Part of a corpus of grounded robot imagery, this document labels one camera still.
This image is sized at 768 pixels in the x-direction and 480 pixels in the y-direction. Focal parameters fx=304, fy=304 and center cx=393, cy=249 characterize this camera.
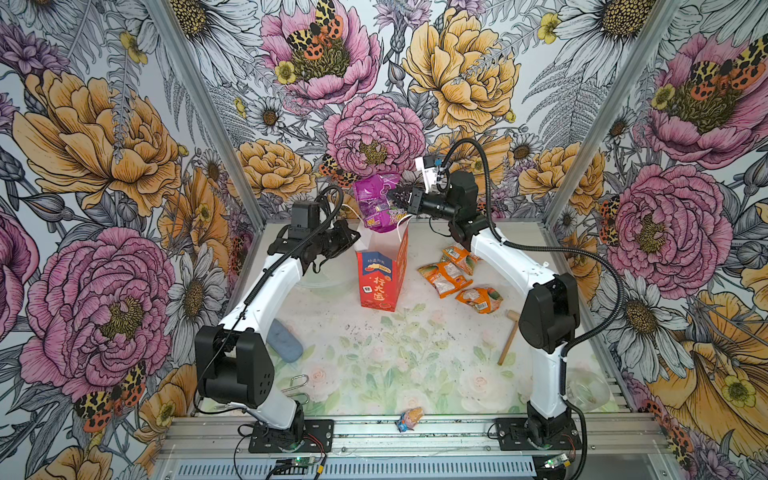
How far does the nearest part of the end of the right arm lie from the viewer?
26.4 inches

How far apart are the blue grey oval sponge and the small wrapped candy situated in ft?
1.11

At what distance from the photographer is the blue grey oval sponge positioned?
2.87ft

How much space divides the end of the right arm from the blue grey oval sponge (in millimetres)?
520

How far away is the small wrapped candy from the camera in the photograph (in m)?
0.76
